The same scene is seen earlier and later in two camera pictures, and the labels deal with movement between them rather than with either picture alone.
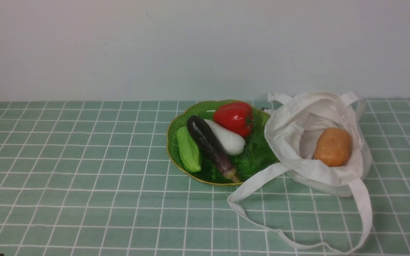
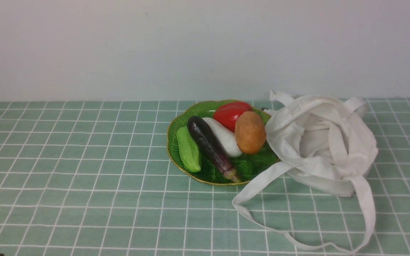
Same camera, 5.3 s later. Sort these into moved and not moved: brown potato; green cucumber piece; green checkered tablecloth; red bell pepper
Moved: brown potato
Not moved: green cucumber piece; red bell pepper; green checkered tablecloth
